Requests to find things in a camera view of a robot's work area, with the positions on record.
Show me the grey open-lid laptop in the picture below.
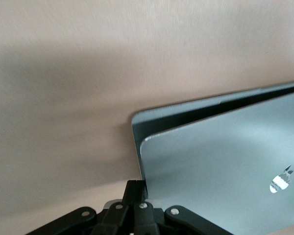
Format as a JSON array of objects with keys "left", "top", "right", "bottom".
[{"left": 131, "top": 78, "right": 294, "bottom": 235}]

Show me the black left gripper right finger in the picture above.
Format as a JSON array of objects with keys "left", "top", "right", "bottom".
[{"left": 133, "top": 180, "right": 236, "bottom": 235}]

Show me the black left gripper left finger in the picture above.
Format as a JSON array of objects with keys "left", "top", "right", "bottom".
[{"left": 26, "top": 180, "right": 137, "bottom": 235}]

